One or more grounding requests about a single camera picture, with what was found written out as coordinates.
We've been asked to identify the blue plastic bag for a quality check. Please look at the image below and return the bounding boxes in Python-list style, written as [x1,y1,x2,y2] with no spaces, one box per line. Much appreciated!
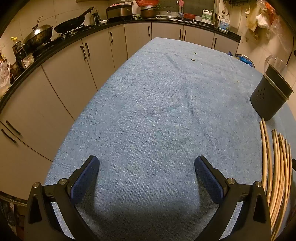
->
[235,54,255,67]

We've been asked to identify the steel wok with lid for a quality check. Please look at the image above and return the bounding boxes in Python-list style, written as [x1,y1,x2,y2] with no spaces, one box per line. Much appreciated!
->
[22,16,54,50]

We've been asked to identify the small translucent plastic bag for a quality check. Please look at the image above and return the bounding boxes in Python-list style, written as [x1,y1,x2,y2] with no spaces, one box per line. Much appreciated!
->
[0,61,12,93]

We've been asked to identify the beige base cabinets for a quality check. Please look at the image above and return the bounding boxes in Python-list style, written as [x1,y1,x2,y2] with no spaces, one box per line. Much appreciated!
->
[0,22,240,202]

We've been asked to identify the blue tablecloth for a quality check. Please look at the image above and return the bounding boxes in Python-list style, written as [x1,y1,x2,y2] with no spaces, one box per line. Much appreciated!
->
[44,37,296,241]

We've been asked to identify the kitchen window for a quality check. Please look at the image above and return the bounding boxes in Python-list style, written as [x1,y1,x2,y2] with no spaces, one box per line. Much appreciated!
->
[185,0,218,17]

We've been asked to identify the black wok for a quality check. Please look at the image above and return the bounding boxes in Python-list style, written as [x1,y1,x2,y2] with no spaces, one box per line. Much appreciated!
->
[54,7,94,33]

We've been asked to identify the bundle of wooden chopsticks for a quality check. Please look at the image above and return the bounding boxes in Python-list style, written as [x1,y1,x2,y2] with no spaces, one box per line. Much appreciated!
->
[259,118,292,241]

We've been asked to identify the white plastic bag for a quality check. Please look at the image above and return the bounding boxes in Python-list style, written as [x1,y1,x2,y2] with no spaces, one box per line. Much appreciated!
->
[245,0,271,32]

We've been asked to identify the gas stove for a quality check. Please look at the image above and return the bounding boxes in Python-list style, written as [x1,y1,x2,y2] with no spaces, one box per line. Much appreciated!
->
[14,25,88,58]

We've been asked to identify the red plastic basin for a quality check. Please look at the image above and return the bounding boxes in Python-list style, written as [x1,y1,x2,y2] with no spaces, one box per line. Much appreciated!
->
[136,0,160,7]

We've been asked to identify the white jug green label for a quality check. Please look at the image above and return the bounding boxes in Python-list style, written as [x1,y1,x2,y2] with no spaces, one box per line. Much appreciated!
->
[202,9,213,22]

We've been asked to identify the glass pot lid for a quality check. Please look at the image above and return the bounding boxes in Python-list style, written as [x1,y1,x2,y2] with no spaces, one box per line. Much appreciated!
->
[159,6,179,19]

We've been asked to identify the steel kettle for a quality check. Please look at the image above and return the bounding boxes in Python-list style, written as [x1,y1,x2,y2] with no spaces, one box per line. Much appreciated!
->
[90,12,101,25]

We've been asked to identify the dark hanging kitchen tools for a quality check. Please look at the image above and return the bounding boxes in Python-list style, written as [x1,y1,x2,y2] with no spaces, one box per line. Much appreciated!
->
[223,0,249,15]

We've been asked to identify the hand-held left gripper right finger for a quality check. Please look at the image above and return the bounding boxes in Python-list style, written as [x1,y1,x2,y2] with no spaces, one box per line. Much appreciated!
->
[194,155,271,241]

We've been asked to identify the brown cooking pot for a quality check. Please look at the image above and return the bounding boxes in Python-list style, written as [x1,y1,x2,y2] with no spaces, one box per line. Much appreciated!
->
[140,6,158,19]

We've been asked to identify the cooking oil bottle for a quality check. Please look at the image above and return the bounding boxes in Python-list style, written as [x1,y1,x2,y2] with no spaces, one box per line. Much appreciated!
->
[10,37,22,54]

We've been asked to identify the black kitchen countertop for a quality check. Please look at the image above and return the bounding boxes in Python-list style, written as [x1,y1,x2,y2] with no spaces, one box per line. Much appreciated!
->
[0,17,242,112]

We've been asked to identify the black utensil holder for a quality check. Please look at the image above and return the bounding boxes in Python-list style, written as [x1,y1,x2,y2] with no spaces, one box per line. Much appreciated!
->
[250,64,294,121]

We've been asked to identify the white jug blue label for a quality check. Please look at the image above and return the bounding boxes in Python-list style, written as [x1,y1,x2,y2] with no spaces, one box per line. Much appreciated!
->
[219,17,230,32]

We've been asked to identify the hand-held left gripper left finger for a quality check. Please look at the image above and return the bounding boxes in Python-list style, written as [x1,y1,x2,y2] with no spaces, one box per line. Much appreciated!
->
[24,155,100,241]

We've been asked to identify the large clear plastic bag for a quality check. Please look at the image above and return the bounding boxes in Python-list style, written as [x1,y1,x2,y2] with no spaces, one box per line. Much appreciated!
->
[269,14,295,52]

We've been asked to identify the silver rice cooker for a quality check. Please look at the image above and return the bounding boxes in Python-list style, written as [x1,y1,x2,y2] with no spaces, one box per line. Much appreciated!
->
[106,5,133,22]

